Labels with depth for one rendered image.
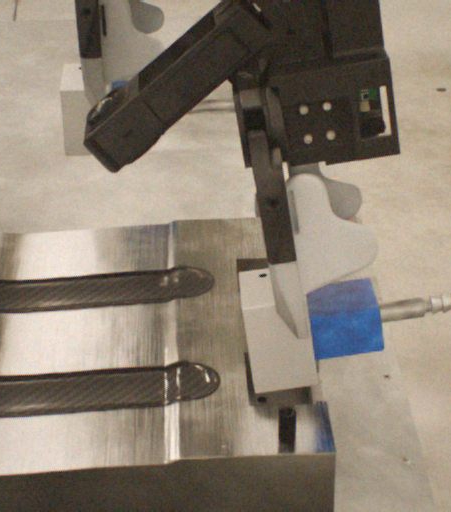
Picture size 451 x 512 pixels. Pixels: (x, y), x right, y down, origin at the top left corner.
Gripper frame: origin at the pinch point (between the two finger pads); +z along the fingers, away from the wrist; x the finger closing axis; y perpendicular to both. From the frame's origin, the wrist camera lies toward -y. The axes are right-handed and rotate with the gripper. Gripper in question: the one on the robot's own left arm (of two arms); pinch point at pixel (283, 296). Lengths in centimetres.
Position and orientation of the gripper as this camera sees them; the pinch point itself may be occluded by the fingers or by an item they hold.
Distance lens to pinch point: 75.4
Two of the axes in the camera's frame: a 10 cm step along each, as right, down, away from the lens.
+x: -0.3, -4.0, 9.2
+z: 1.6, 9.0, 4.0
